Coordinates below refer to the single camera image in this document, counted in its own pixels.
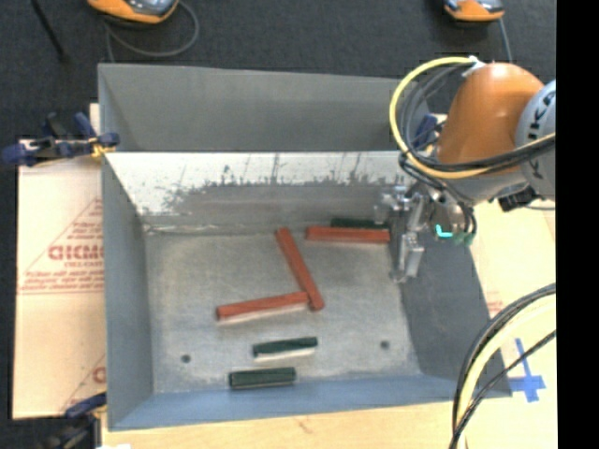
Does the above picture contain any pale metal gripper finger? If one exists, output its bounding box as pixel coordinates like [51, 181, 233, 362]
[404, 233, 426, 279]
[388, 229, 408, 283]

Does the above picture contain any dark green flat block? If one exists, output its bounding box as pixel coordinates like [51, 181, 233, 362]
[252, 336, 319, 363]
[329, 216, 390, 230]
[227, 366, 299, 391]

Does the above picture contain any red-brown flat block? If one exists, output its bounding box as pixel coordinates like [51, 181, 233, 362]
[214, 291, 311, 327]
[304, 224, 391, 245]
[273, 226, 326, 312]

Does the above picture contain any grey metal bin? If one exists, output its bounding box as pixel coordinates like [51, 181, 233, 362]
[96, 63, 514, 432]

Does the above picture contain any brown cardboard board, red print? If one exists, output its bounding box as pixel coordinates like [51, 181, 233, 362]
[10, 102, 110, 421]

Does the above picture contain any black cylinder on white bracket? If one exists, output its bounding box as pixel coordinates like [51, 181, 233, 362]
[496, 188, 535, 212]

